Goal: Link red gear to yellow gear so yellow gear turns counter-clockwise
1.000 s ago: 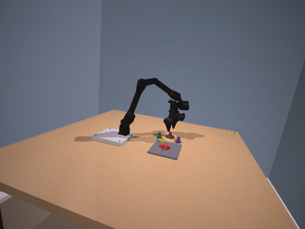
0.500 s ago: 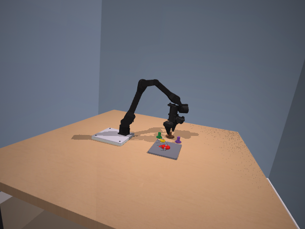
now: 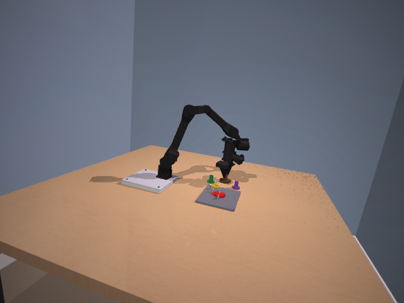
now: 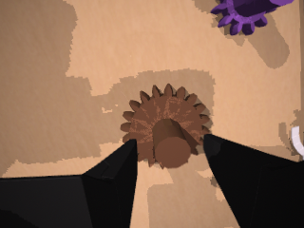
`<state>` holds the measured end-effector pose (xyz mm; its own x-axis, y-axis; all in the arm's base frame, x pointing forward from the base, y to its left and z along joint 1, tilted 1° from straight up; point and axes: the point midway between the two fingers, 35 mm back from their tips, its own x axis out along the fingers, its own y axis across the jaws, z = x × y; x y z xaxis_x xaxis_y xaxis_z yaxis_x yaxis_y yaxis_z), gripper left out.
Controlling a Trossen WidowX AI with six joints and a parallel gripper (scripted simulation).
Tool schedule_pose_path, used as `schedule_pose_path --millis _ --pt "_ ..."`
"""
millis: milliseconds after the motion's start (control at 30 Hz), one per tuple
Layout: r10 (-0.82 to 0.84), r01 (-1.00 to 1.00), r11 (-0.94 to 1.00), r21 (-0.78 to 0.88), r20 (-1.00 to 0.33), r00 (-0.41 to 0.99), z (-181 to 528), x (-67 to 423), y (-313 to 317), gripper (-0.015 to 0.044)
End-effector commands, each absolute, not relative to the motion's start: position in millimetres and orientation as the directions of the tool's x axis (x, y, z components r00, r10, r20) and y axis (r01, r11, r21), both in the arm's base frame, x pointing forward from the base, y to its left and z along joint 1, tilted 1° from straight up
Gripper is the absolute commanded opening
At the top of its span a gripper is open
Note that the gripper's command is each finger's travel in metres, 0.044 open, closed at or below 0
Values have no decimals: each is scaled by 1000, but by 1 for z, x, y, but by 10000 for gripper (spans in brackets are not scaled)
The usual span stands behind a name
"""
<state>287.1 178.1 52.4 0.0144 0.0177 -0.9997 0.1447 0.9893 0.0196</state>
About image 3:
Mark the brown toothed gear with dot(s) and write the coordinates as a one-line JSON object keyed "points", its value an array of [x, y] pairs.
{"points": [[225, 180]]}

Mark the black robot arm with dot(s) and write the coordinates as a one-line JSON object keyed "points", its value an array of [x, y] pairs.
{"points": [[189, 111]]}

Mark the purple gear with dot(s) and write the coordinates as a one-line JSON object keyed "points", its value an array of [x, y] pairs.
{"points": [[236, 185]]}

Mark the green gear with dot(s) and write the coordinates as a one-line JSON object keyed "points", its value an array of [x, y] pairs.
{"points": [[211, 179]]}

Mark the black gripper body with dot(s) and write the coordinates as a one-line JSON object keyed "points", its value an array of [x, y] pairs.
{"points": [[226, 159]]}

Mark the red gear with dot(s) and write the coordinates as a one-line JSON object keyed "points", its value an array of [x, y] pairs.
{"points": [[222, 195]]}

